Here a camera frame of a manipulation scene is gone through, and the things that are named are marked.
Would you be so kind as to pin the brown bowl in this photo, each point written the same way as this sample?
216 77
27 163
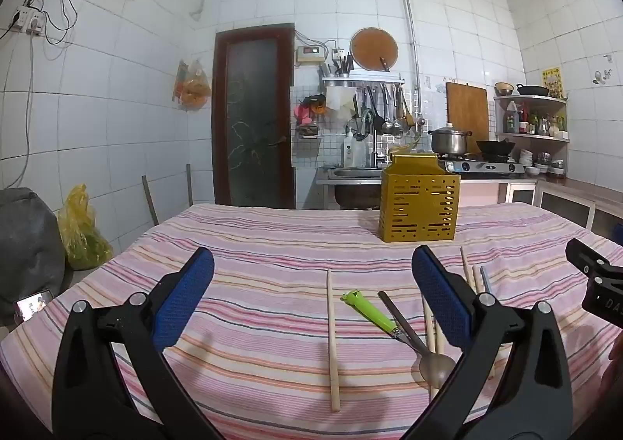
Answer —
504 89

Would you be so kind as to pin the pink striped tablecloth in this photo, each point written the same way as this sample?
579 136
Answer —
253 303

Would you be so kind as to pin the white cloth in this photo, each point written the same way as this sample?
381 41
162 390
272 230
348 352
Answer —
340 101

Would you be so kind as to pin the steel cooking pot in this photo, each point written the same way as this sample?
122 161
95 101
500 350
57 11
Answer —
448 140

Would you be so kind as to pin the steel sink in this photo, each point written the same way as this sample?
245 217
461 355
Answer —
350 182

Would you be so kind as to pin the gas stove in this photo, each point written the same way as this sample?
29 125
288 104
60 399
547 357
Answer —
486 166

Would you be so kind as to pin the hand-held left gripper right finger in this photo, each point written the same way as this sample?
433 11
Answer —
440 296

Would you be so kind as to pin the cooking oil bottle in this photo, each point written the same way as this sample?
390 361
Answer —
511 121

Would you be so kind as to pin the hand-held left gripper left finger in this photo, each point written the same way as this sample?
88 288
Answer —
187 296

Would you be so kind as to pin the round wooden lid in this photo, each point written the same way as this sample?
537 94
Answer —
374 49

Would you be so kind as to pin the wooden cutting board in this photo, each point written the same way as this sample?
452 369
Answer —
469 106

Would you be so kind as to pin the stack of white bowls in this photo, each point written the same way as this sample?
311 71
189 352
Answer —
542 165

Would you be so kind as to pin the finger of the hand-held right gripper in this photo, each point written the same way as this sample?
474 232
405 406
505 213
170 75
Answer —
606 296

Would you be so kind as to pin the dark wooden glass door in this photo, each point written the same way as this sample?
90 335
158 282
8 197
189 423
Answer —
253 118

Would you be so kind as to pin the yellow wall poster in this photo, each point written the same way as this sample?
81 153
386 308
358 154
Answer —
552 82

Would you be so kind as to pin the yellow perforated utensil holder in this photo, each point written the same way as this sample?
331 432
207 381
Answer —
421 199

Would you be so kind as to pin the row of hanging kitchen utensils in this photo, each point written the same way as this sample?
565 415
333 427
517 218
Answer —
387 111

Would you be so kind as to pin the wooden stick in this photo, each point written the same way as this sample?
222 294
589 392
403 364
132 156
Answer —
190 184
151 201

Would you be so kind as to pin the hanging orange plastic bag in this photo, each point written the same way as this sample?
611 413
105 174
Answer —
192 87

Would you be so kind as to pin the metal wall pipe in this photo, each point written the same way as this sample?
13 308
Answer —
412 41

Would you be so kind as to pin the sink faucet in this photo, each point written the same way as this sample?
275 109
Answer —
370 138

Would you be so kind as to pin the kitchen cabinet counter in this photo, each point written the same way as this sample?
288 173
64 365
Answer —
559 199

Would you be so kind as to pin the white wall control box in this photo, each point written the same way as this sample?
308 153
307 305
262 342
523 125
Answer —
310 53

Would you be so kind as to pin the white power strip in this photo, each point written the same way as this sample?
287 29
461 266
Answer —
28 19

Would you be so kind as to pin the metal wall dish rack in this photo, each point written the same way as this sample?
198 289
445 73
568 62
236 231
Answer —
362 79

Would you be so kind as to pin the wall hooks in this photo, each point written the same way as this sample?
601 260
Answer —
602 76

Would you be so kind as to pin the corner wall shelf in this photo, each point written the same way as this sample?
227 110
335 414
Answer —
533 137

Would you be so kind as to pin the dark grey sack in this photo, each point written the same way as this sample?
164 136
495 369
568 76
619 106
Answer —
29 255

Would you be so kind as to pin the person's right hand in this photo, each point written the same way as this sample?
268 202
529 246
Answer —
617 362

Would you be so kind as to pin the white soap bottle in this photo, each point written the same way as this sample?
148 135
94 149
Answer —
349 150

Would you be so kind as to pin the pink rubber gloves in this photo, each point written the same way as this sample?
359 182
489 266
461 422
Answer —
304 115

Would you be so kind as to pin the black wok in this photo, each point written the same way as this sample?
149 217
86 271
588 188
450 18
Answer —
495 146

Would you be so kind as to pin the metal spoon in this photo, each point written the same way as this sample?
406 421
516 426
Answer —
435 364

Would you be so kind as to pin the smartphone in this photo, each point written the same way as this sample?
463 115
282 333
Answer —
34 306

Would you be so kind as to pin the yellow plastic bag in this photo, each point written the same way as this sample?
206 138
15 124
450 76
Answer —
80 235

